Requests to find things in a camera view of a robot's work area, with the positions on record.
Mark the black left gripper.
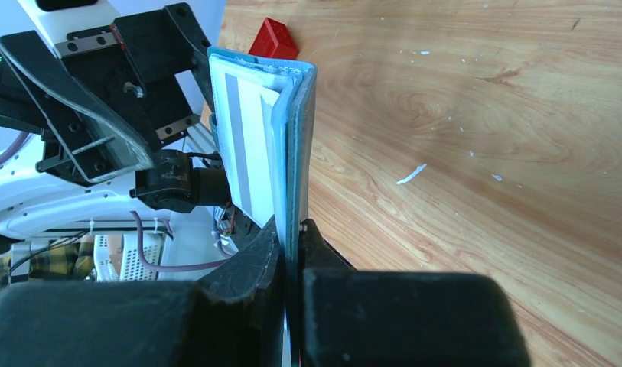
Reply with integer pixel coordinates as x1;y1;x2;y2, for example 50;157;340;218
0;2;231;213

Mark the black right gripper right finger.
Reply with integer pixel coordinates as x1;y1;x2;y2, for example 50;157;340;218
298;219;532;366

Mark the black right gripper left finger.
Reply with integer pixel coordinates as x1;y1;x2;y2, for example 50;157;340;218
0;220;283;366

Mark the white striped card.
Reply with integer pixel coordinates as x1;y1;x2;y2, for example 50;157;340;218
210;54;285;227

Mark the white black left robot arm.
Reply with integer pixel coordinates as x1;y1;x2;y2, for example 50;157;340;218
0;1;230;243

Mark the white perforated plastic basket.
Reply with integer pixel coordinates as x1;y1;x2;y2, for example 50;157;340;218
93;233;158;282

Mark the red flat toy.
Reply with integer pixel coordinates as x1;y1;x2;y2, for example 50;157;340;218
248;18;299;60

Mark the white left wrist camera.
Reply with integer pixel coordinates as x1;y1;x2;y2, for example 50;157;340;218
18;0;120;45

